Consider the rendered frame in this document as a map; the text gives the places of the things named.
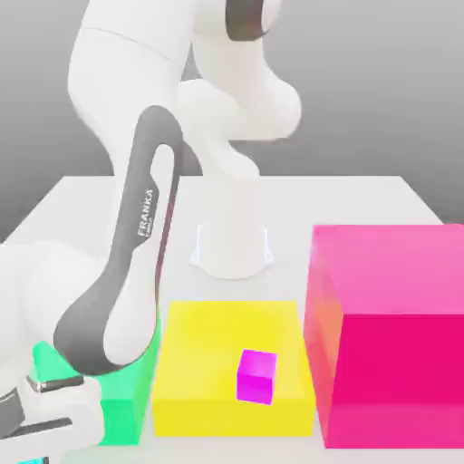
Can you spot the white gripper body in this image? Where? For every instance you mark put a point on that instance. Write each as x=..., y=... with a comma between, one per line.
x=54, y=407

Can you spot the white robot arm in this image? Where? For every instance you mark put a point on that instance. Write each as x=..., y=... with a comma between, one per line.
x=108, y=90

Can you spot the small magenta cube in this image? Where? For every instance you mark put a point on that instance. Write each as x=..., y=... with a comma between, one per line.
x=255, y=380

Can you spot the large green box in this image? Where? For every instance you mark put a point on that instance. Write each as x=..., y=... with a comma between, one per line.
x=121, y=417

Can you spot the large yellow box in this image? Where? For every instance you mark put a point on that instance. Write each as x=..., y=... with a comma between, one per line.
x=203, y=348

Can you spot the large pink box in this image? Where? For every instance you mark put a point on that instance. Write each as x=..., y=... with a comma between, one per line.
x=391, y=275

